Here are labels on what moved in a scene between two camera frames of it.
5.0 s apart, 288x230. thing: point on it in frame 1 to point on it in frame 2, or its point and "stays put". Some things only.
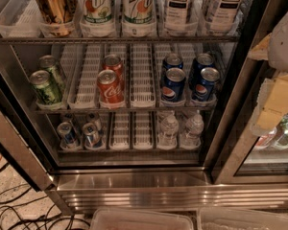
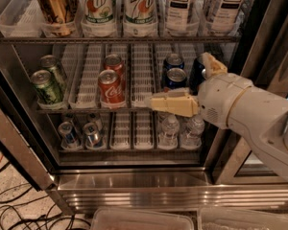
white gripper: x=285 y=43 to x=221 y=100
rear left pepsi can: x=173 y=60 stays put
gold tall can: x=56 y=4 stays put
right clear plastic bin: x=245 y=218 stays put
